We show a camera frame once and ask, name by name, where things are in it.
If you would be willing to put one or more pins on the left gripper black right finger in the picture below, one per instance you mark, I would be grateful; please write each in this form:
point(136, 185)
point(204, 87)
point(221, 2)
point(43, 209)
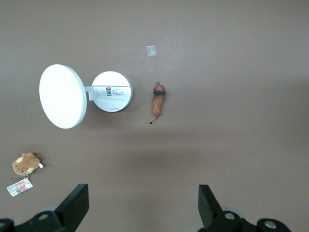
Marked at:
point(212, 217)

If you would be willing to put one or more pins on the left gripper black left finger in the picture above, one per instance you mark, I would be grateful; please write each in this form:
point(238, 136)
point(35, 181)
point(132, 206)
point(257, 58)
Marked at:
point(70, 212)

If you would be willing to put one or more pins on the brown lion figurine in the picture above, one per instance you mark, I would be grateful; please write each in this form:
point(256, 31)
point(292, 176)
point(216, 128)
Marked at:
point(158, 101)

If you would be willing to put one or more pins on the brown table cover sheet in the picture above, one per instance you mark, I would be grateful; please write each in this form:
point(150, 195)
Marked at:
point(217, 120)

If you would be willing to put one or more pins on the small clear tape piece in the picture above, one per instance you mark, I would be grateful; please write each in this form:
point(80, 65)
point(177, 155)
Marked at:
point(151, 51)

